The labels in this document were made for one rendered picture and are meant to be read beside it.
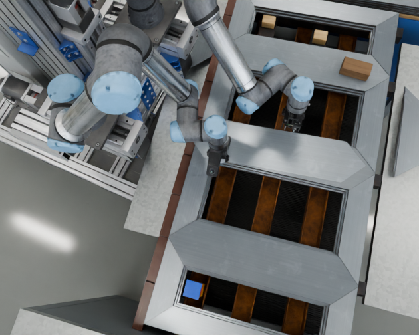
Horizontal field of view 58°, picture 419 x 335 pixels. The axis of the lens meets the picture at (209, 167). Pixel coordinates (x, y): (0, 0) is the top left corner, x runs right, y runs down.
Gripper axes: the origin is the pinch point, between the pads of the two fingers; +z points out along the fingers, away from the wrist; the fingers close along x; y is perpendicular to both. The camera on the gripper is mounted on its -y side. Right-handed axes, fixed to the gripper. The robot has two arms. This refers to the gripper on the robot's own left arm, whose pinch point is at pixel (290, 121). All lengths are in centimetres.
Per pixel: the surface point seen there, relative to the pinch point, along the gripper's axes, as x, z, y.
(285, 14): -13, 2, -54
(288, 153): 1.9, 0.8, 13.8
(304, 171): 9.9, 0.8, 19.8
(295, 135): 3.2, 0.8, 5.3
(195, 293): -21, -3, 76
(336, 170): 21.9, 0.8, 16.3
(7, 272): -147, 86, 100
